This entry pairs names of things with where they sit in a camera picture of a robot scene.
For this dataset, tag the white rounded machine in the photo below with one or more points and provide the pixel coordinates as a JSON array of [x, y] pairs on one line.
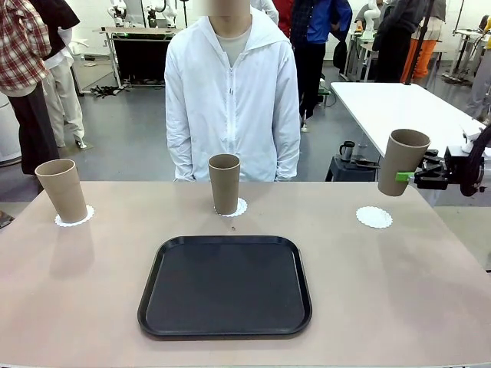
[[7, 130]]

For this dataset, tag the person's left forearm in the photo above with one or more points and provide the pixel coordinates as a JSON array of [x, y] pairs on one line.
[[287, 153]]

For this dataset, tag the person in plaid shirt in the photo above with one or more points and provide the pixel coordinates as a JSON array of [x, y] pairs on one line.
[[23, 57]]

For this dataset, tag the person in white jacket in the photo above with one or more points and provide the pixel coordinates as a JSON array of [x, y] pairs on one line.
[[230, 96]]

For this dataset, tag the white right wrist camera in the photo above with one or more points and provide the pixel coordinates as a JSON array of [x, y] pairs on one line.
[[470, 140]]

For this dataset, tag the large white table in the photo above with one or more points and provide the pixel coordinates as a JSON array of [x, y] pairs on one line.
[[403, 111]]

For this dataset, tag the black steel travel mug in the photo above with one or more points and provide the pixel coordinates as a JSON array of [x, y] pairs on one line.
[[347, 151]]

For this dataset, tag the black plastic tray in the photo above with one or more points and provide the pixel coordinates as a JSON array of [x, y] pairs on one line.
[[226, 291]]

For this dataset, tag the black stand pole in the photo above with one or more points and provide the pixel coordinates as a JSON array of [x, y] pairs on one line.
[[416, 50]]

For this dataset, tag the small white background robot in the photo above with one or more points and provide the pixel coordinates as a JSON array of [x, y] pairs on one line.
[[117, 11], [161, 9]]

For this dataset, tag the person in grey trousers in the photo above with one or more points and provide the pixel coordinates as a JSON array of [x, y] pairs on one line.
[[481, 84]]

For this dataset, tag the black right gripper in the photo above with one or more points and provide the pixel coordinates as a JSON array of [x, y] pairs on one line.
[[454, 168]]

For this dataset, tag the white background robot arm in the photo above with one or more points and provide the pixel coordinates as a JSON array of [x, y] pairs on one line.
[[371, 19]]

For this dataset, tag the person in dark coat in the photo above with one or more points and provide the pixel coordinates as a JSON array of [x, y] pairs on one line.
[[391, 46]]

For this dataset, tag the black step stool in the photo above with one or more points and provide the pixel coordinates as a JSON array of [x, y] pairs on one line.
[[351, 170]]

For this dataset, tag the workbench with black panel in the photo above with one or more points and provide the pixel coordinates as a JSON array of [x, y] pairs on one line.
[[140, 57]]

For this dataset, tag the person in black vest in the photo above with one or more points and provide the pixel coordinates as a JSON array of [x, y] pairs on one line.
[[67, 96]]

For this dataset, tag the person in blue jacket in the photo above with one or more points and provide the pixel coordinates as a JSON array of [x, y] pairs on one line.
[[318, 23]]

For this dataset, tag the person in red top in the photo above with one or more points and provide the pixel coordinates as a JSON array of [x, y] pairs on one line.
[[285, 19]]

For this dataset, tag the white background desk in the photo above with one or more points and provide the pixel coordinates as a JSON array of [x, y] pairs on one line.
[[466, 36]]

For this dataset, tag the tall brown cup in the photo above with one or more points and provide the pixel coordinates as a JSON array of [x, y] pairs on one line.
[[224, 184], [401, 161], [63, 191]]

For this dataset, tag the person in orange trousers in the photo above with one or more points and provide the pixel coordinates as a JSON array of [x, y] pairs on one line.
[[420, 57]]

